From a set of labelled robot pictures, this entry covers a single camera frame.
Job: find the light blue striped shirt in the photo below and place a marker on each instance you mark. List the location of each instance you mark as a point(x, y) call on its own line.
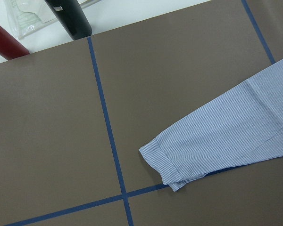
point(240, 127)

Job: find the brown paper table cover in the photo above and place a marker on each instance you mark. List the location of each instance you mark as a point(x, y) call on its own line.
point(73, 117)

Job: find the black water bottle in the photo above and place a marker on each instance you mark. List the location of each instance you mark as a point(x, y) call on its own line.
point(71, 16)

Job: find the clear plastic bag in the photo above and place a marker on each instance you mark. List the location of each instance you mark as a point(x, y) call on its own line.
point(28, 16)

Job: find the red water bottle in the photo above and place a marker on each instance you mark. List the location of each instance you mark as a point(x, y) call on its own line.
point(10, 48)

